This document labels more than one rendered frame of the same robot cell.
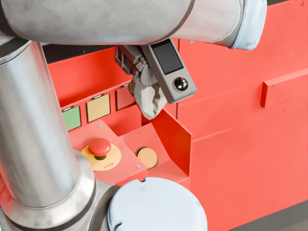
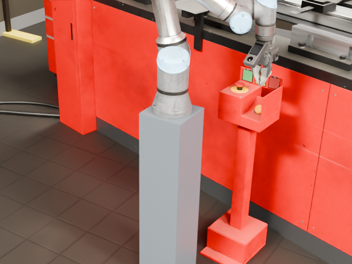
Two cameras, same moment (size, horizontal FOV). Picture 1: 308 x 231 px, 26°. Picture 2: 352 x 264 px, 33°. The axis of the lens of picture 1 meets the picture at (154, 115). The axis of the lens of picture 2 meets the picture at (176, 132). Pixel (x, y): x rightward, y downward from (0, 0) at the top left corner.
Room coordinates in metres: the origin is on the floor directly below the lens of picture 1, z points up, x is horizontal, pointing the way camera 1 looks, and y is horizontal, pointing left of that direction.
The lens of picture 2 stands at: (-0.15, -1.94, 1.76)
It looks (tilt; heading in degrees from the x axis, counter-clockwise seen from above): 28 degrees down; 71
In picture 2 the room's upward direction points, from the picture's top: 2 degrees clockwise
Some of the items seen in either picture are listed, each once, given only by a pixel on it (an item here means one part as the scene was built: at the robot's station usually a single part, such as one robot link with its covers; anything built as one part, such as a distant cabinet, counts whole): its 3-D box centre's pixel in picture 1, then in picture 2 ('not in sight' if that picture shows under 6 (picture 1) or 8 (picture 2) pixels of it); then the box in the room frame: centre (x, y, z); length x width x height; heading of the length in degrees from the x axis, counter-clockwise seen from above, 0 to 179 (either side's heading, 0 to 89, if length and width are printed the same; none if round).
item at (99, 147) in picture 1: (100, 151); (239, 86); (0.84, 0.09, 0.79); 0.04 x 0.04 x 0.04
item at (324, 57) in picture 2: not in sight; (320, 56); (1.20, 0.09, 0.89); 0.30 x 0.05 x 0.03; 115
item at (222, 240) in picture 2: not in sight; (233, 238); (0.85, 0.04, 0.06); 0.25 x 0.20 x 0.12; 34
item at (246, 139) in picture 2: not in sight; (243, 174); (0.87, 0.06, 0.39); 0.06 x 0.06 x 0.54; 34
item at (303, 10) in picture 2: not in sight; (309, 6); (1.30, 0.39, 1.01); 0.26 x 0.12 x 0.05; 25
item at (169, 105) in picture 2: not in sight; (172, 98); (0.52, -0.01, 0.82); 0.15 x 0.15 x 0.10
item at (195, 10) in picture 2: not in sight; (201, 3); (0.86, 0.60, 1.00); 0.26 x 0.18 x 0.01; 25
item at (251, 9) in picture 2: not in sight; (238, 11); (0.77, 0.02, 1.13); 0.11 x 0.11 x 0.08; 69
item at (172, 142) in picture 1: (120, 155); (250, 98); (0.87, 0.06, 0.75); 0.20 x 0.16 x 0.18; 124
